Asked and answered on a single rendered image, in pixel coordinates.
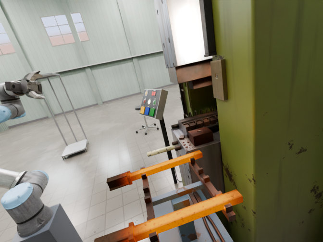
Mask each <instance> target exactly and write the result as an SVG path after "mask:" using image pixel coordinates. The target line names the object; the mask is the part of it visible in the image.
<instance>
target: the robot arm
mask: <svg viewBox="0 0 323 242"><path fill-rule="evenodd" d="M39 73H40V71H34V72H31V73H28V74H27V75H25V76H24V78H23V80H22V81H21V82H19V81H12V82H5V83H0V101H1V104H2V105H0V123H3V122H5V121H7V120H14V119H18V118H22V117H24V116H25V115H26V111H25V109H24V107H23V105H22V102H21V100H20V96H24V95H26V96H27V97H30V98H35V99H43V98H45V97H44V96H41V95H38V94H42V85H41V82H38V81H37V82H31V81H34V80H36V79H37V78H41V77H43V75H41V74H39ZM30 80H31V81H30ZM48 181H49V176H48V174H47V173H46V172H44V171H41V170H34V171H32V172H28V171H23V172H21V173H19V172H15V171H11V170H6V169H1V168H0V188H5V189H9V191H8V192H7V193H5V194H4V196H3V197H2V198H1V204H2V206H3V208H4V209H5V210H6V211H7V212H8V214H9V215H10V216H11V217H12V219H13V220H14V221H15V223H16V224H17V233H18V235H19V236H20V237H27V236H30V235H32V234H34V233H36V232H37V231H39V230H40V229H42V228H43V227H44V226H45V225H46V224H47V223H48V222H49V221H50V219H51V218H52V216H53V210H52V209H51V208H50V207H48V206H46V205H44V204H43V202H42V200H41V199H40V197H41V196H42V194H43V192H44V190H45V188H46V186H47V184H48Z"/></svg>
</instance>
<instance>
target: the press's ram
mask: <svg viewBox="0 0 323 242"><path fill-rule="evenodd" d="M153 4H154V9H155V13H156V18H157V24H158V29H159V33H160V38H161V45H162V50H163V55H164V60H165V65H166V68H172V67H177V66H182V65H186V64H190V63H194V62H198V61H204V60H208V59H212V56H209V57H204V55H205V51H204V42H203V33H202V24H201V15H200V7H199V0H154V2H153Z"/></svg>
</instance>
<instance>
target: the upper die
mask: <svg viewBox="0 0 323 242"><path fill-rule="evenodd" d="M211 61H213V60H212V59H208V60H202V61H198V62H194V63H190V64H186V65H182V66H177V67H172V68H168V73H169V77H170V82H171V83H176V84H180V83H185V82H189V81H193V80H197V79H200V78H204V77H209V76H211V63H210V62H211Z"/></svg>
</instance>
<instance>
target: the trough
mask: <svg viewBox="0 0 323 242"><path fill-rule="evenodd" d="M216 114H218V113H217V112H216V113H213V114H210V115H206V116H202V117H198V118H195V119H191V120H187V121H183V122H181V123H182V125H183V123H187V122H190V121H195V120H199V119H202V118H206V117H209V116H213V115H216Z"/></svg>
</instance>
